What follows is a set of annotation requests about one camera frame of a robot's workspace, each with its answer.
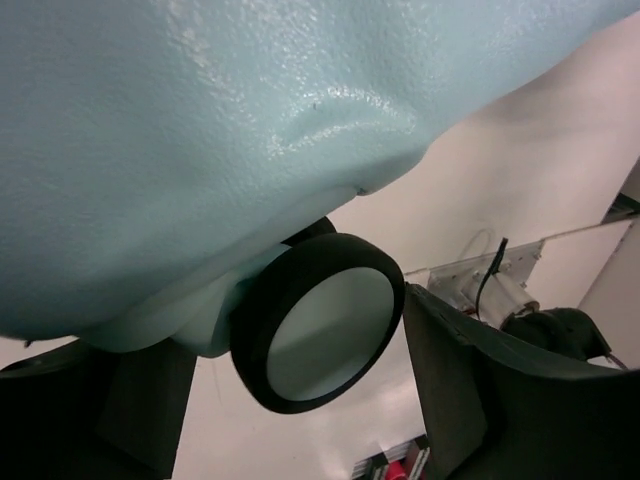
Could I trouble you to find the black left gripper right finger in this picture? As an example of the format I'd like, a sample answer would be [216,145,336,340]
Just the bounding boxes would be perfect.
[403,284,639,479]

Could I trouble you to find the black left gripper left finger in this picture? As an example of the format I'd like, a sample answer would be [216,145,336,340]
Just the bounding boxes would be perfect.
[1,340,195,479]

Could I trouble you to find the light blue suitcase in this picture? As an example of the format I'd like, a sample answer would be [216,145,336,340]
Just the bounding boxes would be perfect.
[1,1,639,349]

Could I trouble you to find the lid lower wheel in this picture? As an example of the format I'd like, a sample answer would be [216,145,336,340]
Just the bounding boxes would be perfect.
[230,217,405,414]

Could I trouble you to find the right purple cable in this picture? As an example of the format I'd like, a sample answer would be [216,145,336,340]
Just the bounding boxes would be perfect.
[602,349,631,372]

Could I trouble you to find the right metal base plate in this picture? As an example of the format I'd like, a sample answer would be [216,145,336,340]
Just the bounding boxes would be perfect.
[404,222,640,321]

